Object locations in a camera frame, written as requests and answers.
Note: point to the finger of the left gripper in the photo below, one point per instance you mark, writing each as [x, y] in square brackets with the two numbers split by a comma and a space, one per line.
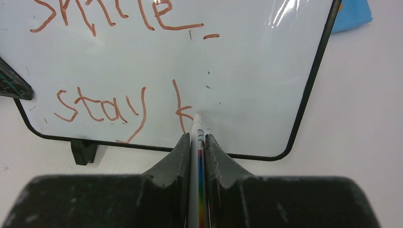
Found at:
[12, 84]

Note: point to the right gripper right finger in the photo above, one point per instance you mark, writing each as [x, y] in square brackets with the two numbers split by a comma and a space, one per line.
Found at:
[239, 199]

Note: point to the blue patterned cloth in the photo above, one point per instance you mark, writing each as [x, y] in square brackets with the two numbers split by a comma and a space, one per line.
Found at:
[351, 15]

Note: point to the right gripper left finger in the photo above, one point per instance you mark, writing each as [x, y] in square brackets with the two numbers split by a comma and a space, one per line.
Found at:
[157, 198]

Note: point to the whiteboard with black frame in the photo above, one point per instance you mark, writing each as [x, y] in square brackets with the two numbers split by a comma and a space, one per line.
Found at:
[133, 73]

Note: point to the marker pen white barrel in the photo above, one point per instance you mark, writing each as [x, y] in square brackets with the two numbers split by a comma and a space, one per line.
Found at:
[198, 210]

